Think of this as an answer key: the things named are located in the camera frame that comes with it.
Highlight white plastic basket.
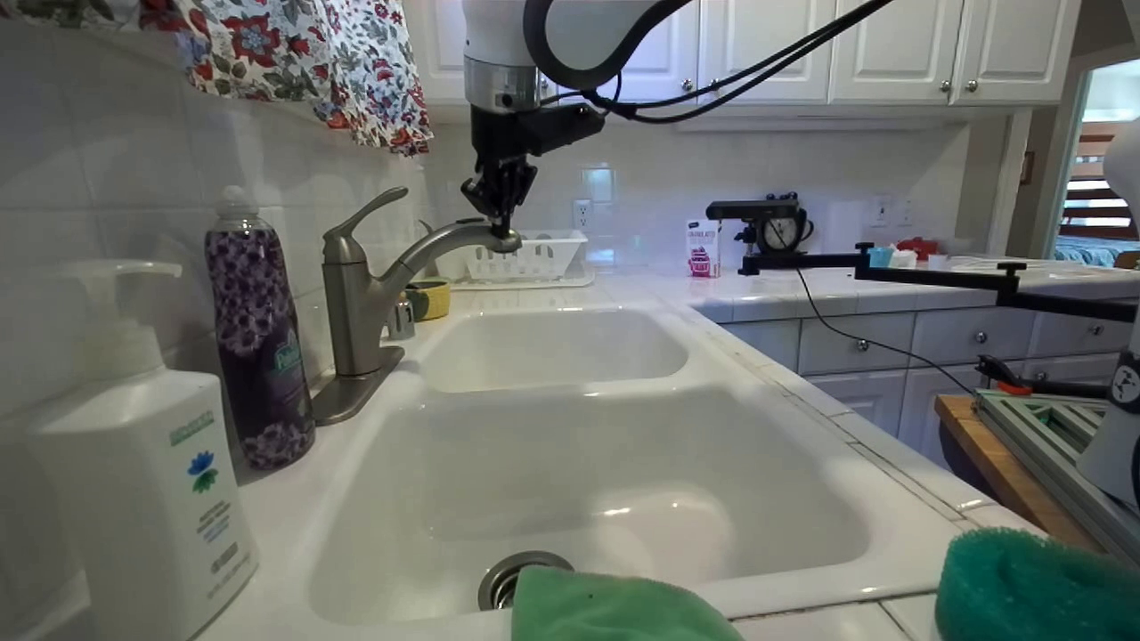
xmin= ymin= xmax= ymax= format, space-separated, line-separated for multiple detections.
xmin=457 ymin=229 xmax=592 ymax=288

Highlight purple floral spray bottle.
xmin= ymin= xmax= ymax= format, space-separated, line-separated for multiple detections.
xmin=202 ymin=186 xmax=319 ymax=469

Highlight small chrome sink fitting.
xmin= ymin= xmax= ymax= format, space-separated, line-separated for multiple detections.
xmin=385 ymin=297 xmax=419 ymax=343

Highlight thin black camera cable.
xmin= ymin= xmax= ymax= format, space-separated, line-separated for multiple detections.
xmin=789 ymin=264 xmax=990 ymax=398

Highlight brushed metal kitchen faucet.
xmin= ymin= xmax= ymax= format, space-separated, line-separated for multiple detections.
xmin=311 ymin=186 xmax=528 ymax=426

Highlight green cloth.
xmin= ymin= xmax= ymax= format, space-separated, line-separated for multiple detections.
xmin=509 ymin=568 xmax=749 ymax=641
xmin=932 ymin=526 xmax=1140 ymax=641

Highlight floral patterned curtain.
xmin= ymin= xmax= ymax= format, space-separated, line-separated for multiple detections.
xmin=0 ymin=0 xmax=438 ymax=159

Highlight small red item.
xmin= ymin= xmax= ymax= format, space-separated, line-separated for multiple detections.
xmin=896 ymin=237 xmax=947 ymax=267

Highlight staircase steps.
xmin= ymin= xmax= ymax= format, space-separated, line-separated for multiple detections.
xmin=1053 ymin=175 xmax=1140 ymax=272

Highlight white double basin sink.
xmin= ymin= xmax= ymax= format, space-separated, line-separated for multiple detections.
xmin=200 ymin=301 xmax=1035 ymax=641

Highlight metal sink drain strainer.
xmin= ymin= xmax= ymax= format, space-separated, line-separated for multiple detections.
xmin=474 ymin=549 xmax=577 ymax=618

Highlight white soap pump dispenser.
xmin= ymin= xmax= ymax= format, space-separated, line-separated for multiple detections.
xmin=32 ymin=257 xmax=265 ymax=641

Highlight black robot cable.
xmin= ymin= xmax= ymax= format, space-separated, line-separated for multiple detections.
xmin=519 ymin=0 xmax=896 ymax=130

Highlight white device with black marks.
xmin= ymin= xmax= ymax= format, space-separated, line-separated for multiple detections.
xmin=1073 ymin=347 xmax=1140 ymax=508

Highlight black camera on mount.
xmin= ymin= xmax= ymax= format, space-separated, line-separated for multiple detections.
xmin=700 ymin=191 xmax=819 ymax=260

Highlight white upper cabinet door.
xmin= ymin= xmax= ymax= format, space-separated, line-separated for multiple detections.
xmin=947 ymin=0 xmax=1088 ymax=112
xmin=825 ymin=0 xmax=969 ymax=112
xmin=537 ymin=0 xmax=706 ymax=106
xmin=694 ymin=0 xmax=838 ymax=112

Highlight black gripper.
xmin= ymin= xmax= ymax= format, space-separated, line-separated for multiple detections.
xmin=459 ymin=102 xmax=541 ymax=244

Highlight small pink white bottle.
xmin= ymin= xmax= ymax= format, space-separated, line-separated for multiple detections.
xmin=685 ymin=216 xmax=727 ymax=283

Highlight wooden board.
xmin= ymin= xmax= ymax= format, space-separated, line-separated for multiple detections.
xmin=932 ymin=388 xmax=1098 ymax=552

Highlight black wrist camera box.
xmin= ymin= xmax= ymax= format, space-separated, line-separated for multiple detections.
xmin=519 ymin=99 xmax=611 ymax=159

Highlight grey metal frame rail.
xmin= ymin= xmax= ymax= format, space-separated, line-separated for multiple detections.
xmin=974 ymin=386 xmax=1140 ymax=563

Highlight yellow cup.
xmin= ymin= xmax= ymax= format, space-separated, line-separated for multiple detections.
xmin=401 ymin=275 xmax=457 ymax=324

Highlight white lower cabinet drawers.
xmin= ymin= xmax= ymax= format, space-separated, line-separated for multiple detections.
xmin=718 ymin=307 xmax=1140 ymax=469

